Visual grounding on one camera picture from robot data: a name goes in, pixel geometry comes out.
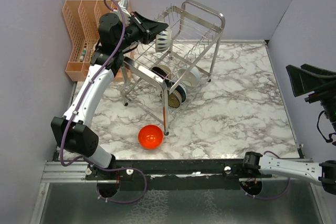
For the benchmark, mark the red bowl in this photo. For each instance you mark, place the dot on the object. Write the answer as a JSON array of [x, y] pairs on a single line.
[[150, 136]]

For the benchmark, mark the black aluminium frame rail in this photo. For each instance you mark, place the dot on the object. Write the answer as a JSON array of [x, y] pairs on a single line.
[[190, 174]]

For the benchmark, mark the beige speckled bowl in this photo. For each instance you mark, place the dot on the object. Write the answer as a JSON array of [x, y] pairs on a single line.
[[163, 40]]

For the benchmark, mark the small green white tube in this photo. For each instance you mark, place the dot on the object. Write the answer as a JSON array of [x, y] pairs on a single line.
[[82, 55]]

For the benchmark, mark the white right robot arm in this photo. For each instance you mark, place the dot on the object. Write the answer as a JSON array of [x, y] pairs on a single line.
[[313, 125]]

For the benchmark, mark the peach plastic file organizer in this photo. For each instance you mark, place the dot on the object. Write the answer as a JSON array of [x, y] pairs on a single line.
[[82, 21]]

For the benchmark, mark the dark patterned cream-inside bowl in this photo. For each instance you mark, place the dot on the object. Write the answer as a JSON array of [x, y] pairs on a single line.
[[177, 97]]

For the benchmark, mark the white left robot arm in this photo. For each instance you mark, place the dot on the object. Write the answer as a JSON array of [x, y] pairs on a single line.
[[72, 131]]

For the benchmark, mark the steel wire dish rack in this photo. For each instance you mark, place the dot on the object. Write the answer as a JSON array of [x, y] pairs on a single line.
[[196, 36]]

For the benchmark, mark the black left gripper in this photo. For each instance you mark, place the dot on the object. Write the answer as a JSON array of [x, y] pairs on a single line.
[[148, 29]]

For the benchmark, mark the white bowl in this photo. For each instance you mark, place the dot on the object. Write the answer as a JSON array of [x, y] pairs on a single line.
[[192, 78]]

